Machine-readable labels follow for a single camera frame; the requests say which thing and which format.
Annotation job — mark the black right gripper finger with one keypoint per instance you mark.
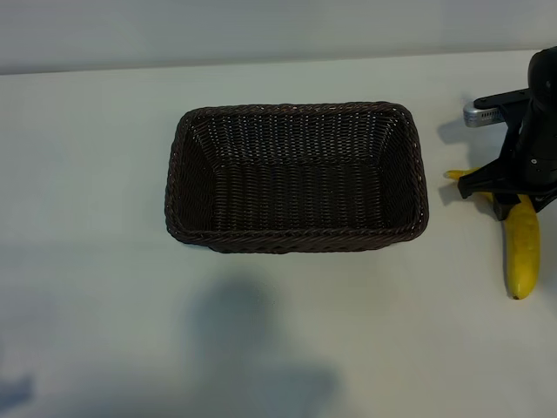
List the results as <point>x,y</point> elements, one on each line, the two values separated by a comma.
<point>506,208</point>
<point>546,201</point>

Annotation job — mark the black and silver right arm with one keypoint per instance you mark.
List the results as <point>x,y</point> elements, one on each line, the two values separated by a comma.
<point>544,69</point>

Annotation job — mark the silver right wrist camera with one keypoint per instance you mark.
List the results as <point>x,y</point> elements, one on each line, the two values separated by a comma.
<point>481,116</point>

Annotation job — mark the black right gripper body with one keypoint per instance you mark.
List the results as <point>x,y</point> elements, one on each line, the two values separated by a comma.
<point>544,161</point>

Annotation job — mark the dark brown wicker basket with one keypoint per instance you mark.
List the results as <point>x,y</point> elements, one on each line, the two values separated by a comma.
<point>296,187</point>

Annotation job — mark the yellow banana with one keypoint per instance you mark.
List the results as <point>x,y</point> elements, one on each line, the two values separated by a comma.
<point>524,252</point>

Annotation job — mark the black right camera mount bracket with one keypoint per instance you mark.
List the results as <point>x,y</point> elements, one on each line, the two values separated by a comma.
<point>500,99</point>

